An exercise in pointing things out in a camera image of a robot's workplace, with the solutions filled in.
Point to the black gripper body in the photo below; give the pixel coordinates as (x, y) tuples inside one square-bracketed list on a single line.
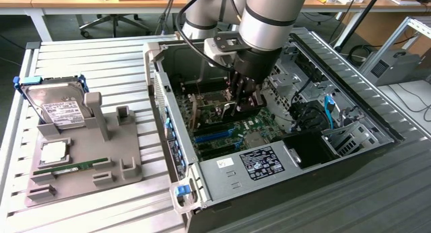
[(257, 64)]

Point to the graphics card with metal bracket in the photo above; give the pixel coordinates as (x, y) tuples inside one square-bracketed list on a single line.
[(208, 114)]

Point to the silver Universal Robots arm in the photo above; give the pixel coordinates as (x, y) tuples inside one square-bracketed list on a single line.
[(265, 23)]

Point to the CPU socket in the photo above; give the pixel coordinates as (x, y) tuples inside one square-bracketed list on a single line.
[(212, 96)]

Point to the silver disk bay cage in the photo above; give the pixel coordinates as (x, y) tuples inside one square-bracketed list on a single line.
[(285, 81)]

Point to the green motherboard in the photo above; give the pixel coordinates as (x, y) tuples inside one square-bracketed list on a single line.
[(261, 124)]

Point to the black RAM stick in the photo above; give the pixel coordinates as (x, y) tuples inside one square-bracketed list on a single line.
[(219, 125)]

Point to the silver chipset heat sink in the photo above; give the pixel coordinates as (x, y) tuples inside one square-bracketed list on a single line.
[(255, 139)]

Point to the blue expansion slot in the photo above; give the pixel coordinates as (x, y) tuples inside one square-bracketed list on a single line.
[(215, 136)]

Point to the black expansion slot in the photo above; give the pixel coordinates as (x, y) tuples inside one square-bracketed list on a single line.
[(219, 148)]

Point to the grey power supply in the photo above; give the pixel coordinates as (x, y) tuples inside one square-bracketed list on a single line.
[(235, 177)]

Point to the cluttered wooden desk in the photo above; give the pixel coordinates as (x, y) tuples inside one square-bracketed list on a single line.
[(336, 6)]

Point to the silver perforated disk bay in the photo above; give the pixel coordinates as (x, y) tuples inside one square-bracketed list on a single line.
[(349, 142)]

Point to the black stand pole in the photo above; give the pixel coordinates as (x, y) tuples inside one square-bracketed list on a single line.
[(363, 13)]

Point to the brown wooden panel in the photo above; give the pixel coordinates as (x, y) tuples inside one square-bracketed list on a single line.
[(380, 28)]

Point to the open black PC case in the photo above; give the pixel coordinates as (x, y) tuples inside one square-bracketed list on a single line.
[(303, 192)]

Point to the grey control box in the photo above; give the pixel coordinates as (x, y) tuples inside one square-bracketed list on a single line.
[(400, 69)]

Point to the blue case latch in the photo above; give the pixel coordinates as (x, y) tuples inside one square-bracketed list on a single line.
[(181, 190)]

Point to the black office chair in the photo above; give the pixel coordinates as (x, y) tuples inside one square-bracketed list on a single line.
[(113, 22)]

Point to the grey plastic parts rack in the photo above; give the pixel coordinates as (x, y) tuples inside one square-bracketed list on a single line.
[(87, 152)]

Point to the silver hard disk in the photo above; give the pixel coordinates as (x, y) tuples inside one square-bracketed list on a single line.
[(60, 109)]

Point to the green RAM stick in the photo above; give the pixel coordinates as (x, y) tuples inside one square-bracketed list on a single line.
[(67, 169)]

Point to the silver CPU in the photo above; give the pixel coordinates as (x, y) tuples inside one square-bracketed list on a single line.
[(53, 153)]

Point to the long wooden desk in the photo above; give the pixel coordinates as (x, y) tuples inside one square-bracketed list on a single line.
[(67, 2)]

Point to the blue disk caddy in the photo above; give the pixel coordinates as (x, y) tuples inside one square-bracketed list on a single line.
[(28, 81)]

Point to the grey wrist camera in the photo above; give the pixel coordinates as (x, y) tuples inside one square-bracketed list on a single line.
[(219, 50)]

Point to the aluminium profile frame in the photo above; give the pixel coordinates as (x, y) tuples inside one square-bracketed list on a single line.
[(403, 26)]

